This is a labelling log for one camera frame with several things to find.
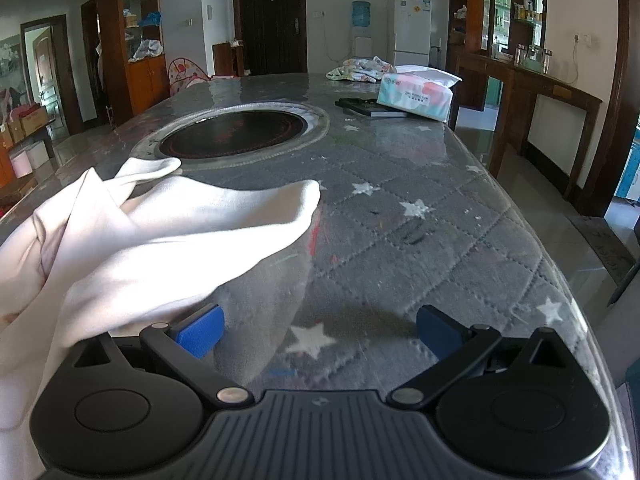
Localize white cream garment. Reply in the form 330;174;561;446
1;158;321;479

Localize grey star quilted table cover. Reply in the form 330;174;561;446
1;75;634;479

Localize round black induction cooktop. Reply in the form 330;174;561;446
130;101;330;169

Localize wooden side table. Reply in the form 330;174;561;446
454;50;602;198

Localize tissue box pastel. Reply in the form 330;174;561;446
376;65;462;122

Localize polka dot play tent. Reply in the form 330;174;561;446
168;58;209;96

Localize wooden shelf cabinet left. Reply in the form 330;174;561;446
98;0;169;125

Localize floral crumpled cloth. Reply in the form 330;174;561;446
326;56;396;84

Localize white refrigerator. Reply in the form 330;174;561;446
387;0;433;66

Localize wooden display cabinet right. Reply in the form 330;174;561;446
447;0;547;64

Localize dark wooden door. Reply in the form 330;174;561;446
233;0;308;76

